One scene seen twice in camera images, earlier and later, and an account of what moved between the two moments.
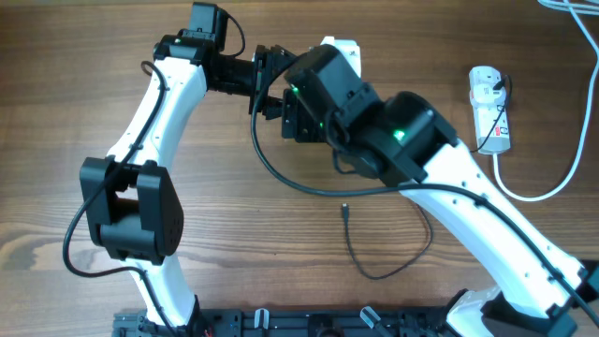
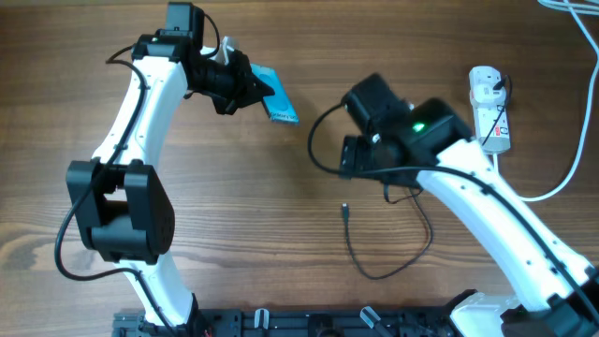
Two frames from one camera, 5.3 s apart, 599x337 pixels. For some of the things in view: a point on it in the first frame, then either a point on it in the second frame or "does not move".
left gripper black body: [260, 80] to [236, 87]
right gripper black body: [307, 127] to [358, 153]
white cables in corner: [575, 7] does not move
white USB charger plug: [484, 95] does not move
